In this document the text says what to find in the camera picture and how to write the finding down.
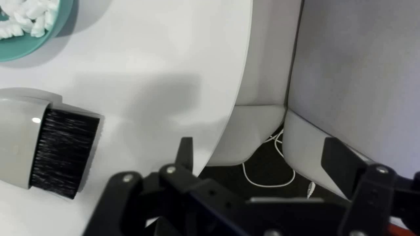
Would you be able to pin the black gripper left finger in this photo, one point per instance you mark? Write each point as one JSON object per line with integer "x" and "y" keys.
{"x": 169, "y": 202}

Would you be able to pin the light grey armchair near right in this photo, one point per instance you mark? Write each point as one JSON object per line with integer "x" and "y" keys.
{"x": 356, "y": 77}

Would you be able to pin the white round table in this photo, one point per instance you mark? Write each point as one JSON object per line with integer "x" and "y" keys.
{"x": 155, "y": 71}

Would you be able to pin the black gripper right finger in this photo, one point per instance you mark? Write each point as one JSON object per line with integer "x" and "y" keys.
{"x": 377, "y": 193}

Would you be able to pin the teal bowl with white pieces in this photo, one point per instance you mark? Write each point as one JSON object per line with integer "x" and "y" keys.
{"x": 26, "y": 25}

